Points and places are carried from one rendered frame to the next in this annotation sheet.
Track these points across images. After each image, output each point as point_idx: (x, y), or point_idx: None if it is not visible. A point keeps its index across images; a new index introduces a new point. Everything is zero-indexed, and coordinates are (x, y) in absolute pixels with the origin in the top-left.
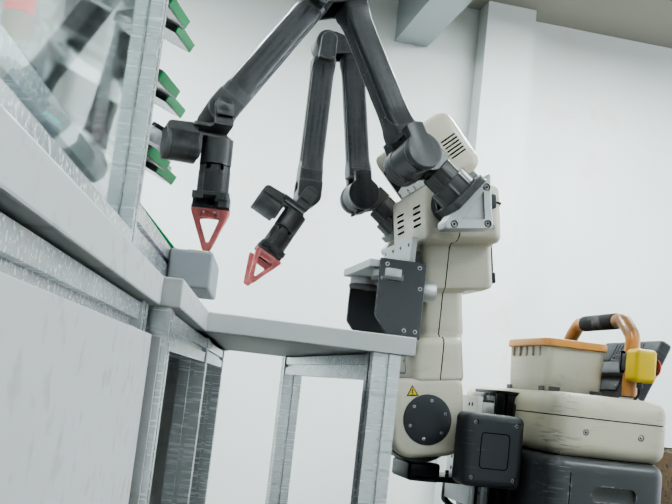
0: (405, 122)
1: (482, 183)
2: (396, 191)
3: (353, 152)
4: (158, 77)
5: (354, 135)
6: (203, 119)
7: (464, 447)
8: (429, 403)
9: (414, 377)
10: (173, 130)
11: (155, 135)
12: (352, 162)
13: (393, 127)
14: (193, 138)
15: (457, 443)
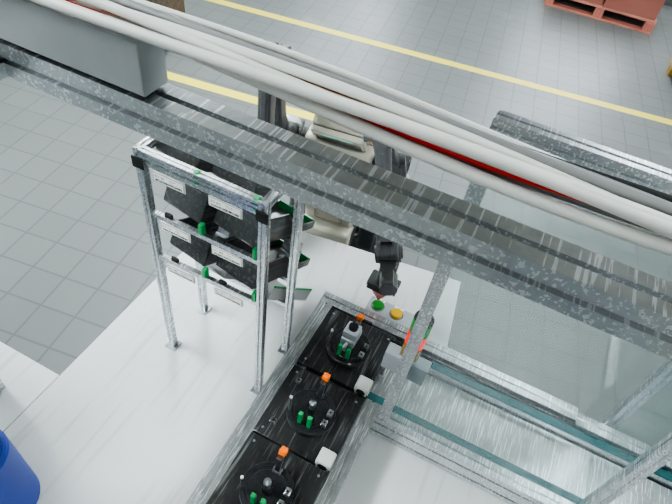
0: (398, 158)
1: (411, 160)
2: (316, 136)
3: (282, 117)
4: (312, 226)
5: (282, 107)
6: (387, 259)
7: (371, 240)
8: (353, 231)
9: (350, 227)
10: (395, 284)
11: (300, 248)
12: (282, 124)
13: (395, 165)
14: (397, 277)
15: (363, 237)
